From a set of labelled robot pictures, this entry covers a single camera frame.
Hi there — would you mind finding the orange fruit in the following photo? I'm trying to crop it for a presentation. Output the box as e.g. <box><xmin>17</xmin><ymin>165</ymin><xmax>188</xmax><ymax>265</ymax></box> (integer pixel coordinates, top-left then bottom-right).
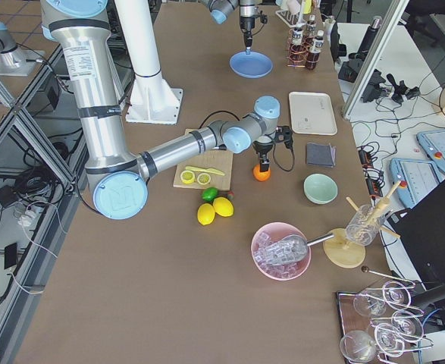
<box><xmin>252</xmin><ymin>165</ymin><xmax>271</xmax><ymax>182</ymax></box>

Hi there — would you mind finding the copper wire bottle rack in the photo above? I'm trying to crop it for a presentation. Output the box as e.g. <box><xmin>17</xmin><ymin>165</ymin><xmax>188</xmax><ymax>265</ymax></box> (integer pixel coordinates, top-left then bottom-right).
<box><xmin>287</xmin><ymin>27</ymin><xmax>324</xmax><ymax>70</ymax></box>

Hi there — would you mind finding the green lime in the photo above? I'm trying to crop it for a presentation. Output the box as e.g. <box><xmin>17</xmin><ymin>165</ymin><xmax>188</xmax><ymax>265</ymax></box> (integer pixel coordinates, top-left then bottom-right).
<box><xmin>202</xmin><ymin>187</ymin><xmax>218</xmax><ymax>202</ymax></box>

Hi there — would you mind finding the teach pendant near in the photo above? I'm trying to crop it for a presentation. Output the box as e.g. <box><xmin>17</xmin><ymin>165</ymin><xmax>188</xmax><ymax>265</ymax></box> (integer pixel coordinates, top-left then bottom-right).
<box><xmin>389</xmin><ymin>158</ymin><xmax>443</xmax><ymax>208</ymax></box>

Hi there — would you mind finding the yellow lemon far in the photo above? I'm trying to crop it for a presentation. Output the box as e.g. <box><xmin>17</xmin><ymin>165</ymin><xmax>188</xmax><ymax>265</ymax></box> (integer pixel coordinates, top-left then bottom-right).
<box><xmin>212</xmin><ymin>197</ymin><xmax>234</xmax><ymax>217</ymax></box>

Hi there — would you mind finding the clear glass mug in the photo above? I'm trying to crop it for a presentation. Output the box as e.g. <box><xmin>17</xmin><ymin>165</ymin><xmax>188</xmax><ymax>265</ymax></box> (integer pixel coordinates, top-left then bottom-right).
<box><xmin>345</xmin><ymin>205</ymin><xmax>386</xmax><ymax>246</ymax></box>

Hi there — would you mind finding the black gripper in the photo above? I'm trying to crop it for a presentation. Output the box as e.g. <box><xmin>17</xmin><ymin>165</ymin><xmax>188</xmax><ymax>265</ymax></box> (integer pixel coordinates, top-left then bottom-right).
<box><xmin>239</xmin><ymin>5</ymin><xmax>267</xmax><ymax>54</ymax></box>
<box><xmin>252</xmin><ymin>126</ymin><xmax>293</xmax><ymax>171</ymax></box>

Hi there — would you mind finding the yellow lemon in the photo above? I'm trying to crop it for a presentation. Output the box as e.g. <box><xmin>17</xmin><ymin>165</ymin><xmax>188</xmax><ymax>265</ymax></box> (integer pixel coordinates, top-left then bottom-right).
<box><xmin>212</xmin><ymin>197</ymin><xmax>234</xmax><ymax>217</ymax></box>
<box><xmin>197</xmin><ymin>203</ymin><xmax>215</xmax><ymax>226</ymax></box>

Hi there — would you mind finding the grey folded cloth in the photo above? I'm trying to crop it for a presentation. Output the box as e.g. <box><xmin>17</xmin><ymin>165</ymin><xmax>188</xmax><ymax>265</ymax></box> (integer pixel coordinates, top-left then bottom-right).
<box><xmin>306</xmin><ymin>143</ymin><xmax>336</xmax><ymax>168</ymax></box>

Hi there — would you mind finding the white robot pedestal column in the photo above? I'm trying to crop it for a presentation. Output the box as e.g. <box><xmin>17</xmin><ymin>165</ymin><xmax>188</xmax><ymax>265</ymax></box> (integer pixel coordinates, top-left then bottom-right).
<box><xmin>115</xmin><ymin>0</ymin><xmax>183</xmax><ymax>125</ymax></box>

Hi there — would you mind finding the dark tea bottle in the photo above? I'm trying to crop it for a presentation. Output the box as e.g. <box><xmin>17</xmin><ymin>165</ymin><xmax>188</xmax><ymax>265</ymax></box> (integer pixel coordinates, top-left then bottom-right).
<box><xmin>305</xmin><ymin>14</ymin><xmax>316</xmax><ymax>44</ymax></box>
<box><xmin>305</xmin><ymin>30</ymin><xmax>324</xmax><ymax>70</ymax></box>
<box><xmin>289</xmin><ymin>23</ymin><xmax>304</xmax><ymax>60</ymax></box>

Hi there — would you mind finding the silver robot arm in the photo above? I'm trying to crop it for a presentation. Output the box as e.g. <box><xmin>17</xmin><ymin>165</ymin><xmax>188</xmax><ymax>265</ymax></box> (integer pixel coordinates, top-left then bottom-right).
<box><xmin>201</xmin><ymin>0</ymin><xmax>268</xmax><ymax>55</ymax></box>
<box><xmin>41</xmin><ymin>1</ymin><xmax>280</xmax><ymax>220</ymax></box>

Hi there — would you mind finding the cream rabbit tray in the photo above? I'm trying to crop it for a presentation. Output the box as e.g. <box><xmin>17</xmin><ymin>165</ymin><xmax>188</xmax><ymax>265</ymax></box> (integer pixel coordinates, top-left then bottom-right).
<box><xmin>289</xmin><ymin>91</ymin><xmax>337</xmax><ymax>136</ymax></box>

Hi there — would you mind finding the yellow lemon near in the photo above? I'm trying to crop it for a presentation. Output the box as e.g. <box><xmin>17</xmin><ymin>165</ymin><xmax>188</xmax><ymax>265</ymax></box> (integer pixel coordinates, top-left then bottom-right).
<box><xmin>197</xmin><ymin>203</ymin><xmax>215</xmax><ymax>226</ymax></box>

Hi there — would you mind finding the wooden cup tree stand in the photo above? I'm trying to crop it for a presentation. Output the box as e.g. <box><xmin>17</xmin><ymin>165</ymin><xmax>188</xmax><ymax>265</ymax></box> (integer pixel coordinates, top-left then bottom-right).
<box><xmin>323</xmin><ymin>180</ymin><xmax>402</xmax><ymax>268</ymax></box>

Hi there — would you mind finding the lemon half slice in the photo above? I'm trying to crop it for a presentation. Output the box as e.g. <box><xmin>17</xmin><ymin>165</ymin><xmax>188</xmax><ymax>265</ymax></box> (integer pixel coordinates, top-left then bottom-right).
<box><xmin>196</xmin><ymin>172</ymin><xmax>212</xmax><ymax>186</ymax></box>

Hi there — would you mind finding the metal ice scoop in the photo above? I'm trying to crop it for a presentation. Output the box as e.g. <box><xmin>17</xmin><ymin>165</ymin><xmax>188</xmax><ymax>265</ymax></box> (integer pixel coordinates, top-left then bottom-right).
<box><xmin>278</xmin><ymin>233</ymin><xmax>334</xmax><ymax>264</ymax></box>

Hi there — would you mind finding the pink ice bowl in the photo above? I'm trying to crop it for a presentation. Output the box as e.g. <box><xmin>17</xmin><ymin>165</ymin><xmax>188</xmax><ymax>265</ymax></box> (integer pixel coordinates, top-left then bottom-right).
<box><xmin>250</xmin><ymin>222</ymin><xmax>312</xmax><ymax>281</ymax></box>

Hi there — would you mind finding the wooden cutting board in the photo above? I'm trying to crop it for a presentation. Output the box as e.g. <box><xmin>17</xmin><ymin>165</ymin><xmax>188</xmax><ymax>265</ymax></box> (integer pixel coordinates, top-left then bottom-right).
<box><xmin>173</xmin><ymin>149</ymin><xmax>233</xmax><ymax>191</ymax></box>

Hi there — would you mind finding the blue plate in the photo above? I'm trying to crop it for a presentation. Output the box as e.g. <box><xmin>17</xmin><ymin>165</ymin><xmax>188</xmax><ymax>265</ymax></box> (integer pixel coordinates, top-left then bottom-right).
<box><xmin>230</xmin><ymin>52</ymin><xmax>273</xmax><ymax>79</ymax></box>

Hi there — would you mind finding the yellow plastic knife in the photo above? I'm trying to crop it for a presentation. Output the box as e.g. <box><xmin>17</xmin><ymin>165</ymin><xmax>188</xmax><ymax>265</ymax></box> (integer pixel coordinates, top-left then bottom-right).
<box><xmin>184</xmin><ymin>165</ymin><xmax>225</xmax><ymax>176</ymax></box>

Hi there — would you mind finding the wine glass rack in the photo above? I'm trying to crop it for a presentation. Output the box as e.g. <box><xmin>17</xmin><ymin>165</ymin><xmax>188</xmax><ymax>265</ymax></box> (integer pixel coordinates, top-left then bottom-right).
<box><xmin>336</xmin><ymin>278</ymin><xmax>434</xmax><ymax>363</ymax></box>

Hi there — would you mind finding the green bowl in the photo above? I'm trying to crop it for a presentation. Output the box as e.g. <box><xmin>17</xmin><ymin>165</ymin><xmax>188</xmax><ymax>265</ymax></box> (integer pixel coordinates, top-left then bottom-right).
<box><xmin>303</xmin><ymin>174</ymin><xmax>338</xmax><ymax>205</ymax></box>

